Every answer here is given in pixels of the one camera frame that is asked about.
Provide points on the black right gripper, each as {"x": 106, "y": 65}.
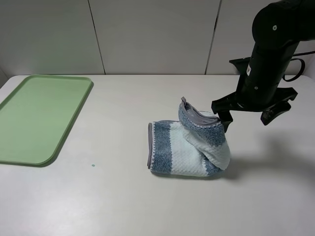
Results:
{"x": 270, "y": 107}

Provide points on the blue white striped towel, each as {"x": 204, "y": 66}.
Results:
{"x": 194, "y": 145}

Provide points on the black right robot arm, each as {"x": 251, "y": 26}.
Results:
{"x": 277, "y": 30}

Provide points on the light green plastic tray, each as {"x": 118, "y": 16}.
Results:
{"x": 37, "y": 116}

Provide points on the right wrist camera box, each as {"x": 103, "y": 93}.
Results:
{"x": 240, "y": 64}

